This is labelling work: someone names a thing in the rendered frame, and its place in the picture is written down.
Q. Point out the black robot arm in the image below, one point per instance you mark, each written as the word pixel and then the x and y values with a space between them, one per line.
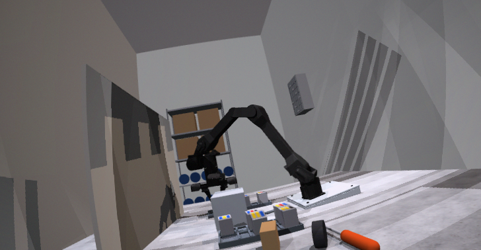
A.
pixel 295 164

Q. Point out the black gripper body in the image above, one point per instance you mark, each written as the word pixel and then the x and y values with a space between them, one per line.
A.
pixel 197 187

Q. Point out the orange screwdriver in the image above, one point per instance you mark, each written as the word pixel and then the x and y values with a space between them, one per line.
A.
pixel 356 240

